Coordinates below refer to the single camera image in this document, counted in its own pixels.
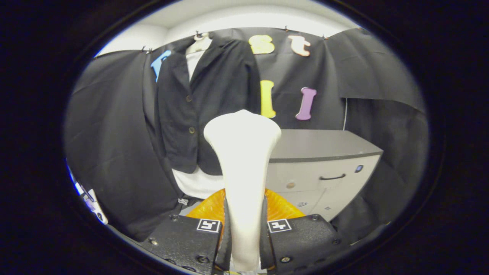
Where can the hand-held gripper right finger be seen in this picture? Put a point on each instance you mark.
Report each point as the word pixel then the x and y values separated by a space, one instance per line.
pixel 301 240

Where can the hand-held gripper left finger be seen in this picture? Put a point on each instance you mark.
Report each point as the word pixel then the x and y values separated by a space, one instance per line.
pixel 183 242

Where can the white shirt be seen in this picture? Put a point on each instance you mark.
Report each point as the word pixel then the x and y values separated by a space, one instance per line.
pixel 198 185

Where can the white garment steamer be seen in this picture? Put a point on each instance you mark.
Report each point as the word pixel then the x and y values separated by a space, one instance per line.
pixel 242 152

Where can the black suit jacket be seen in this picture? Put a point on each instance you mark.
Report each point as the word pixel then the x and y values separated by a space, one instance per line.
pixel 221 88

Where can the grey cabinet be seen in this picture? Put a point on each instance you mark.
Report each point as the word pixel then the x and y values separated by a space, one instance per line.
pixel 321 145

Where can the black backdrop cloth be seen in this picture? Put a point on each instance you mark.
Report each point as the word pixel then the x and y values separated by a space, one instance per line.
pixel 107 133

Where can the cream mannequin hanger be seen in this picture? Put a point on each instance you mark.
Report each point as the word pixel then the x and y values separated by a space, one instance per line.
pixel 198 45

